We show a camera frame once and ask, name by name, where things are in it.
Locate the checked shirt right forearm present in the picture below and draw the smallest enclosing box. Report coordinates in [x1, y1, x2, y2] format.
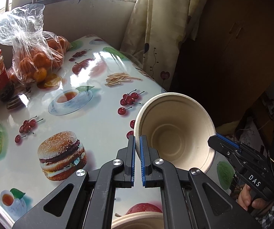
[255, 202, 274, 229]

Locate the large beige paper bowl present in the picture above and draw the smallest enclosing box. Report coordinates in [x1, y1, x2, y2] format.
[111, 211, 164, 229]

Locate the plastic bag of oranges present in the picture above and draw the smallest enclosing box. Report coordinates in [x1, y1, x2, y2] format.
[0, 4, 71, 84]

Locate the floral patterned curtain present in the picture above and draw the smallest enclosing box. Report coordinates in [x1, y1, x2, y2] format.
[120, 0, 207, 90]

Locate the fruit print tablecloth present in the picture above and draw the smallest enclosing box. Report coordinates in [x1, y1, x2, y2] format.
[0, 37, 230, 228]

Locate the person's right hand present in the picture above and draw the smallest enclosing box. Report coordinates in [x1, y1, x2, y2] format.
[237, 184, 268, 210]

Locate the white paper plate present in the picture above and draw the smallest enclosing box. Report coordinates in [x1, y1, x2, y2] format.
[0, 205, 14, 228]

